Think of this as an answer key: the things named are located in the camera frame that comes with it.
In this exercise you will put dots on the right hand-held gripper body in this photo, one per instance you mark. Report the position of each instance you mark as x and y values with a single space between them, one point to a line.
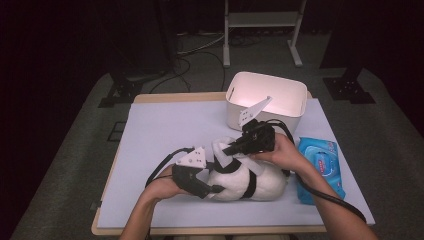
260 138

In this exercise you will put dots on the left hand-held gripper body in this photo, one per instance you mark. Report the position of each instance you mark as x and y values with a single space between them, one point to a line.
186 178

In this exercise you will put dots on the white wet wipe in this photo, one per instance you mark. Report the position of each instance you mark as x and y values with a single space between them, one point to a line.
220 151

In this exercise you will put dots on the panda plush toy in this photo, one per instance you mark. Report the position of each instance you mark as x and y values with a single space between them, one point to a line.
233 183

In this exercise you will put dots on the blue wet wipes pack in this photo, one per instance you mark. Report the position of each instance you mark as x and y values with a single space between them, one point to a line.
325 160

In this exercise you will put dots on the person's left hand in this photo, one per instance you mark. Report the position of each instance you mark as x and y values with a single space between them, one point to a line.
163 186

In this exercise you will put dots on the person's right hand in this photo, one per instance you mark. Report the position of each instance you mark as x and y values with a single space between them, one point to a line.
286 155

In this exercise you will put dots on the white plastic bin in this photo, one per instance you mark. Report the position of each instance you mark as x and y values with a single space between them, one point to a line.
283 96

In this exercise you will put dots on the pale lilac table mat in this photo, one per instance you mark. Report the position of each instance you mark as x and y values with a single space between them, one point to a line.
166 126

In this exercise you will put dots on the wooden table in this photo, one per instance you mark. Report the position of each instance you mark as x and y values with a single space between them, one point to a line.
180 97

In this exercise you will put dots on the black floor grate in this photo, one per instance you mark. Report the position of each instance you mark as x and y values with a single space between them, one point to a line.
116 131

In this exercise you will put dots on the white metal stand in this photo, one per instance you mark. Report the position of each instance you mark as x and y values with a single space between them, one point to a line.
226 50

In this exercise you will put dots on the black stand base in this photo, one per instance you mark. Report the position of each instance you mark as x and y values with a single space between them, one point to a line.
346 90
123 90

